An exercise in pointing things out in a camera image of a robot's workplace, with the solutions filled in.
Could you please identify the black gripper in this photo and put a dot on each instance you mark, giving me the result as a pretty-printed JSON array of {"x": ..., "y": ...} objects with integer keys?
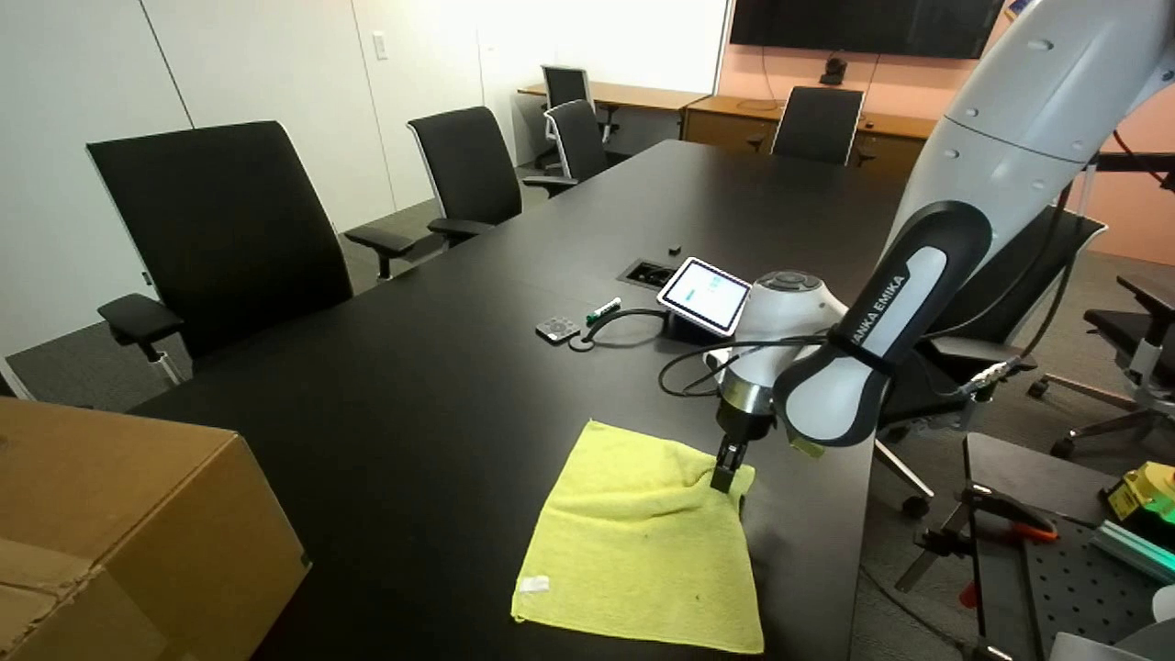
[{"x": 741, "y": 429}]

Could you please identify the yellow cloth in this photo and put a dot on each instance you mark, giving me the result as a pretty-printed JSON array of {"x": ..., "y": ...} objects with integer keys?
[{"x": 637, "y": 544}]

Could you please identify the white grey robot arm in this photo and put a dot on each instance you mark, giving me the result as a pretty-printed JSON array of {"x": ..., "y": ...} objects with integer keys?
[{"x": 1031, "y": 120}]

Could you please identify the white framed tablet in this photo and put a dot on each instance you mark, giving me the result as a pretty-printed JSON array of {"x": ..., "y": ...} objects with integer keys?
[{"x": 708, "y": 295}]

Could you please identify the small black phone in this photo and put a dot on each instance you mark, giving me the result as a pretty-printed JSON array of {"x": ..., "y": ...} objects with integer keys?
[{"x": 555, "y": 330}]

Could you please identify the black chair behind robot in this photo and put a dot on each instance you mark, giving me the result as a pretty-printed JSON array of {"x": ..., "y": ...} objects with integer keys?
[{"x": 971, "y": 342}]

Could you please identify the black chair at far end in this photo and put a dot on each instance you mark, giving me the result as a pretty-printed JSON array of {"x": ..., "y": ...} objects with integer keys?
[{"x": 816, "y": 126}]

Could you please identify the far black office chair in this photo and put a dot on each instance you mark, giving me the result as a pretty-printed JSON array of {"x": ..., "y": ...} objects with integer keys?
[{"x": 562, "y": 83}]

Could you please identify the yellow green box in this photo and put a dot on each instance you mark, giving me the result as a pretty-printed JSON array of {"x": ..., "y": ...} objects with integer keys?
[{"x": 1143, "y": 491}]

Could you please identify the black chair at right edge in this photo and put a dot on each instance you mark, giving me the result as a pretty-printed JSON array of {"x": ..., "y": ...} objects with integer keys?
[{"x": 1143, "y": 355}]

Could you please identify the large black office chair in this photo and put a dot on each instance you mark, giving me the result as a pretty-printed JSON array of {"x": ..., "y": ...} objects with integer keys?
[{"x": 230, "y": 233}]

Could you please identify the brown cardboard box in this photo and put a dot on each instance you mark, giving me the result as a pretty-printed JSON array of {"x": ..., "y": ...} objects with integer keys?
[{"x": 139, "y": 539}]

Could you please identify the red handled pliers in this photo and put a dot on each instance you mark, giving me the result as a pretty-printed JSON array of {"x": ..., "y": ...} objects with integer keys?
[{"x": 948, "y": 538}]

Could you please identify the black wall television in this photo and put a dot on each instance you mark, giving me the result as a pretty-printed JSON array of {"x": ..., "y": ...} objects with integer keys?
[{"x": 879, "y": 25}]

